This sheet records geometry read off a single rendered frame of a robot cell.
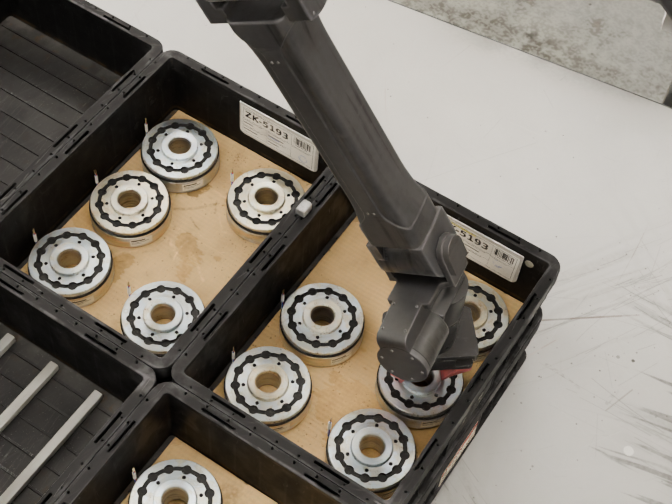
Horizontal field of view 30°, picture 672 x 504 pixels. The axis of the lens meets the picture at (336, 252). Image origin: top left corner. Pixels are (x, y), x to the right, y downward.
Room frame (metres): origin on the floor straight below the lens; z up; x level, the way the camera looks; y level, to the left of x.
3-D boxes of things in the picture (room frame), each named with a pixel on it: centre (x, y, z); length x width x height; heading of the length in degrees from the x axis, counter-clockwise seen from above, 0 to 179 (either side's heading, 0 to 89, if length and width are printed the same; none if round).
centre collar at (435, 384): (0.73, -0.12, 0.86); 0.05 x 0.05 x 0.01
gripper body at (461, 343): (0.73, -0.11, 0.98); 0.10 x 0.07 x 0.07; 101
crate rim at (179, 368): (0.77, -0.05, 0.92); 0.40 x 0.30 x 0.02; 151
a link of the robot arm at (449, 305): (0.73, -0.11, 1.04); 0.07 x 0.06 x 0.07; 159
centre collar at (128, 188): (0.94, 0.27, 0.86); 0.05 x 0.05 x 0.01
